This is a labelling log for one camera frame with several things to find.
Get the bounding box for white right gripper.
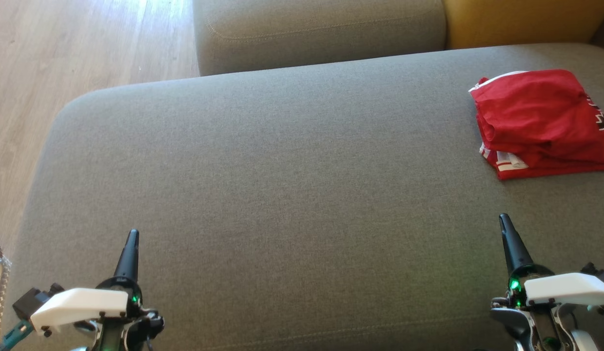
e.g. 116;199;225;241
499;213;604;309

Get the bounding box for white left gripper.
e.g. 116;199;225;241
30;229;144;338

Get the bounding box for red jersey with white trim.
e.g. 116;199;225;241
479;142;604;181

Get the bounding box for red shorts with white stripe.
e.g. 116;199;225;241
468;69;604;164

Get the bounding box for grey sofa seat cushion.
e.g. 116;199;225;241
2;43;604;351

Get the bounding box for mustard yellow sofa cushion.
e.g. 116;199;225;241
443;0;604;49

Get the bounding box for grey sofa back cushion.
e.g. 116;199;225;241
192;0;447;77

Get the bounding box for left teal-plug black cable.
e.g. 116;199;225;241
0;319;34;351

